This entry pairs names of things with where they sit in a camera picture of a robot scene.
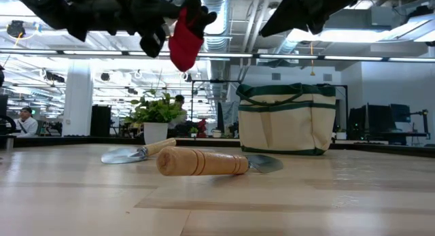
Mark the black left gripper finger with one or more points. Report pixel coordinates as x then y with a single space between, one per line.
156 8

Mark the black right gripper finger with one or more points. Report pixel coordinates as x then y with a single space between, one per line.
289 15

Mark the red black garden glove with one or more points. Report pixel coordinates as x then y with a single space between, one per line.
185 49

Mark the cream green canvas gardening bag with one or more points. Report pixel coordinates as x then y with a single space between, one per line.
285 127

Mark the black ceiling fixture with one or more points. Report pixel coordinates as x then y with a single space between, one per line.
16 28

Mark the white square pillar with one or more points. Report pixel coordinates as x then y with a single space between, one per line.
77 100

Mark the person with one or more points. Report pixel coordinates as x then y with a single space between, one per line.
27 125
179 99

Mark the black tall cabinet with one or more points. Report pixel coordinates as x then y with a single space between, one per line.
100 120

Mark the green plant in white pot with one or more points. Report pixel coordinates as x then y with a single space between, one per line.
155 132

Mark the black computer monitor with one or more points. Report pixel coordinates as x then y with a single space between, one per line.
374 120

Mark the black curved bar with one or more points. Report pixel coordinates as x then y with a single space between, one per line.
13 122

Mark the small white pot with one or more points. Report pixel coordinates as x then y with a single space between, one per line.
341 136

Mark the black table frame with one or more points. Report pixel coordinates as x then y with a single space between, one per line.
68 140

